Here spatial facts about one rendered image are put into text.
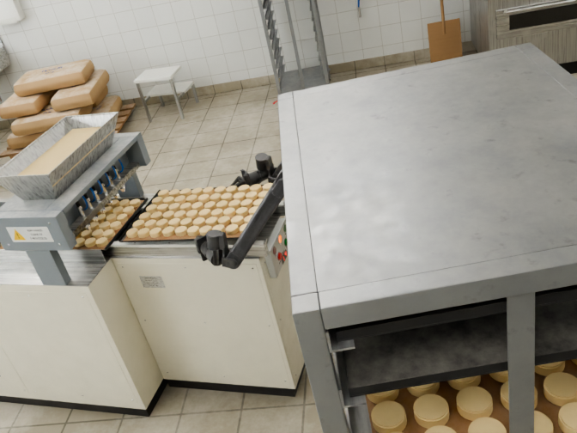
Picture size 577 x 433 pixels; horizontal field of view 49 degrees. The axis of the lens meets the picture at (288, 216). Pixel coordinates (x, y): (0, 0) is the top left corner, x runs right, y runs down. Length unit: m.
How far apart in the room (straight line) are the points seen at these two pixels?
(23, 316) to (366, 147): 2.33
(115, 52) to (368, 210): 6.29
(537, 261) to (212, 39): 6.11
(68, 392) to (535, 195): 2.81
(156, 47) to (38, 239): 4.41
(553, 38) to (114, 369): 4.31
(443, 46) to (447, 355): 5.65
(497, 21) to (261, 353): 3.64
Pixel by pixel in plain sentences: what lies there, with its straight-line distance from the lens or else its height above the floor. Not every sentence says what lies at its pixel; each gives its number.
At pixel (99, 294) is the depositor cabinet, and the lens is 2.77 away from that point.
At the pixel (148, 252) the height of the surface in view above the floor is 0.86.
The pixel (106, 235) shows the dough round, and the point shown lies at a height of 0.92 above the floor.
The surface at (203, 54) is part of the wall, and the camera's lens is 6.75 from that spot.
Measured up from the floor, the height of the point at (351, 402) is 1.67.
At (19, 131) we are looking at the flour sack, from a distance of 6.49.
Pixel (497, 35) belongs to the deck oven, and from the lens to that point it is 5.61.
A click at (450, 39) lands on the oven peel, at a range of 6.35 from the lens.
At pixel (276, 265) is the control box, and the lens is 2.59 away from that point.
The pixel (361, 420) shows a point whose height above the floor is 1.58.
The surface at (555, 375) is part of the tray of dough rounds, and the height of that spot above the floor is 1.51.
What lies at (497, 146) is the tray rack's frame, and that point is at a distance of 0.92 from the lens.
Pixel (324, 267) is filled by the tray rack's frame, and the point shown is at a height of 1.82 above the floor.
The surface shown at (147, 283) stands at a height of 0.70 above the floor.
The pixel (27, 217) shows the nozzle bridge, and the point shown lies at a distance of 2.63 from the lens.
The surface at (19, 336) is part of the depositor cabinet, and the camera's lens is 3.19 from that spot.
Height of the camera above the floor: 2.25
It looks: 31 degrees down
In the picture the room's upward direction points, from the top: 13 degrees counter-clockwise
